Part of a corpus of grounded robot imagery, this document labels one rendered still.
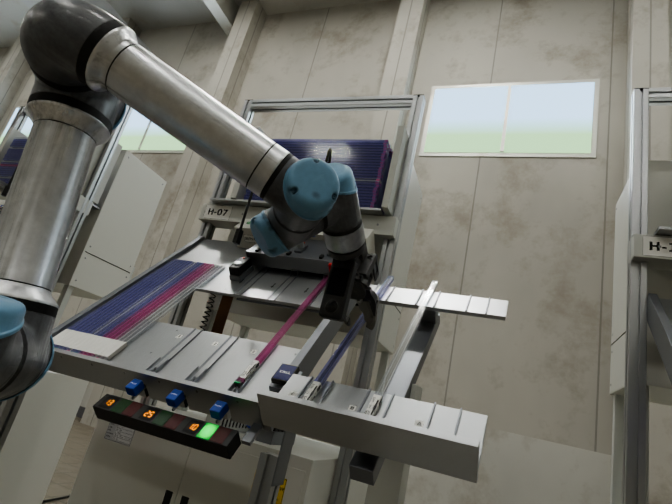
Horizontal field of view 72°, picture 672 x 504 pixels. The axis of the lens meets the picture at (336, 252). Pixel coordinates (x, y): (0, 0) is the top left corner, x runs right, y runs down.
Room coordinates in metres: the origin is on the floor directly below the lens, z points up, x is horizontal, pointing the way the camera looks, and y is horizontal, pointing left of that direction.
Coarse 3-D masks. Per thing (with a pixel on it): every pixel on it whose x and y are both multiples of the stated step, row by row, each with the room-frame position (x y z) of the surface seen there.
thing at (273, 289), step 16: (208, 240) 1.66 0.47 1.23; (192, 256) 1.56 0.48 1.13; (208, 256) 1.55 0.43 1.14; (224, 256) 1.53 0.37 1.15; (240, 256) 1.52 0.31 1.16; (224, 272) 1.44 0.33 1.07; (256, 272) 1.42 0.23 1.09; (272, 272) 1.41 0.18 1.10; (288, 272) 1.39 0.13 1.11; (304, 272) 1.38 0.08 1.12; (208, 288) 1.37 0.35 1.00; (224, 288) 1.36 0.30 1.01; (240, 288) 1.35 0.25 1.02; (256, 288) 1.34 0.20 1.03; (272, 288) 1.33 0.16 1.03; (288, 288) 1.32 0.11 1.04; (304, 288) 1.31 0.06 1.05; (272, 304) 1.34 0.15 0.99; (288, 304) 1.26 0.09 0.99; (320, 304) 1.23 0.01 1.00
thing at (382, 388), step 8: (432, 280) 1.05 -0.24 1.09; (432, 288) 1.02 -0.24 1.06; (424, 296) 1.00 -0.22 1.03; (424, 304) 0.98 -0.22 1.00; (416, 312) 0.95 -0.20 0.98; (424, 312) 0.97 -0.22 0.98; (416, 320) 0.93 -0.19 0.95; (408, 328) 0.91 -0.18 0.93; (416, 328) 0.92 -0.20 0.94; (408, 336) 0.89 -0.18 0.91; (400, 344) 0.88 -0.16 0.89; (408, 344) 0.88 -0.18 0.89; (400, 352) 0.86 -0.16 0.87; (392, 360) 0.84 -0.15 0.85; (400, 360) 0.85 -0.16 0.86; (392, 368) 0.83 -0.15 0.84; (384, 376) 0.81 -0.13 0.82; (392, 376) 0.82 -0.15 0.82; (384, 384) 0.80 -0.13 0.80; (376, 392) 0.78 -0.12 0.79; (384, 392) 0.79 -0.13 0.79
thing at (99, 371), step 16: (64, 352) 1.17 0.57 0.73; (64, 368) 1.20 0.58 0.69; (80, 368) 1.17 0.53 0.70; (96, 368) 1.14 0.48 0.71; (112, 368) 1.11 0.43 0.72; (128, 368) 1.09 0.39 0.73; (112, 384) 1.15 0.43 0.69; (144, 384) 1.10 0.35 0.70; (160, 384) 1.06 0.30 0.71; (176, 384) 1.04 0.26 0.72; (192, 384) 1.02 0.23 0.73; (160, 400) 1.10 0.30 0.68; (192, 400) 1.05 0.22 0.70; (208, 400) 1.02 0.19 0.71; (224, 400) 1.00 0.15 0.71; (240, 400) 0.97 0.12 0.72; (256, 400) 0.96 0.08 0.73; (224, 416) 1.03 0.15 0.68; (240, 416) 1.01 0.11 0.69; (256, 416) 0.98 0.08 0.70
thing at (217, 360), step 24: (144, 336) 1.22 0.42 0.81; (168, 336) 1.20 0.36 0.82; (192, 336) 1.19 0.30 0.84; (216, 336) 1.18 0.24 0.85; (120, 360) 1.15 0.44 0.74; (144, 360) 1.14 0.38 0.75; (168, 360) 1.12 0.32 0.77; (192, 360) 1.12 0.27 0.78; (216, 360) 1.10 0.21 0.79; (240, 360) 1.09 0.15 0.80; (264, 360) 1.08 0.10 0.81; (288, 360) 1.07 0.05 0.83; (216, 384) 1.04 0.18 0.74; (264, 384) 1.02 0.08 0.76
